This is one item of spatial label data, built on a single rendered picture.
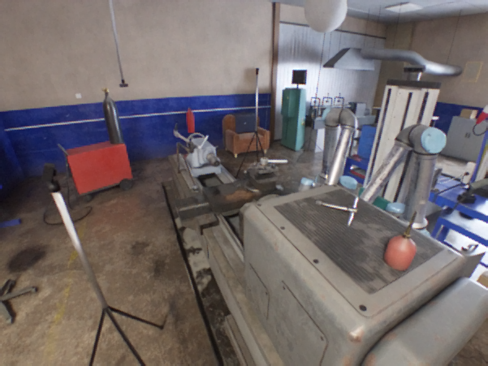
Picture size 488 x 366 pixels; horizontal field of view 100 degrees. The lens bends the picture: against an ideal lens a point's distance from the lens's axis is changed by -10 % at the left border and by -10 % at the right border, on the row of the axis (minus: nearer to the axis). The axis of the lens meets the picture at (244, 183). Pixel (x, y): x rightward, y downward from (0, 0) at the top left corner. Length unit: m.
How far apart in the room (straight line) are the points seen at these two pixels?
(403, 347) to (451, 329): 0.14
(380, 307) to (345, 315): 0.08
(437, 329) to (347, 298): 0.21
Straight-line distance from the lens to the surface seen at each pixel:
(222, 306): 1.69
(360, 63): 6.61
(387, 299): 0.63
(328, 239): 0.73
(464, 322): 0.76
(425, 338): 0.67
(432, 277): 0.75
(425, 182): 1.51
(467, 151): 7.65
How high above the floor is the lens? 1.78
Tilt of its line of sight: 26 degrees down
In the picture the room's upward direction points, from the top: straight up
